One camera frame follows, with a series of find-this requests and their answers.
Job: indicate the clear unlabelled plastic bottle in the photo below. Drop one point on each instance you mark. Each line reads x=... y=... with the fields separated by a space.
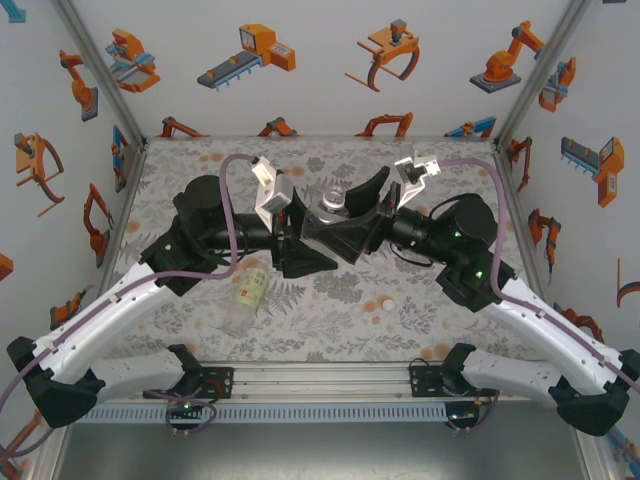
x=327 y=215

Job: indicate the white plastic bottle cap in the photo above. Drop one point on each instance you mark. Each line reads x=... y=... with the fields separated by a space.
x=387 y=303

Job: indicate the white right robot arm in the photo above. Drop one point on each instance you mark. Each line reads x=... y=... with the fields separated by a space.
x=540 y=325

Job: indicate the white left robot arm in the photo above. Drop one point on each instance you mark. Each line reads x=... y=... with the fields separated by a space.
x=100 y=310

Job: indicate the aluminium side bar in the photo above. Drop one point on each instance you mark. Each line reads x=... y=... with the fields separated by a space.
x=515 y=200
x=124 y=210

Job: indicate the grey floral tablecloth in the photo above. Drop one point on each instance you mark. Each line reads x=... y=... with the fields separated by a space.
x=175 y=160

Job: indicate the brushed grey metal panel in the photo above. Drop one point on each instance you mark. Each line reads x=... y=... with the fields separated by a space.
x=320 y=455

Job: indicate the thin aluminium frame bar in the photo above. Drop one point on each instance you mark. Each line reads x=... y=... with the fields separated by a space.
x=320 y=137

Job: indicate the aluminium frame rail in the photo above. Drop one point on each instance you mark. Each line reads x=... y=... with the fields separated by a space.
x=320 y=382

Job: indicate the aluminium corner post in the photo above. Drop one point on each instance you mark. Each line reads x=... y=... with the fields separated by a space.
x=539 y=75
x=104 y=75

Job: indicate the aluminium frame leg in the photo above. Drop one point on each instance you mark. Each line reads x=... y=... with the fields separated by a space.
x=47 y=460
x=595 y=460

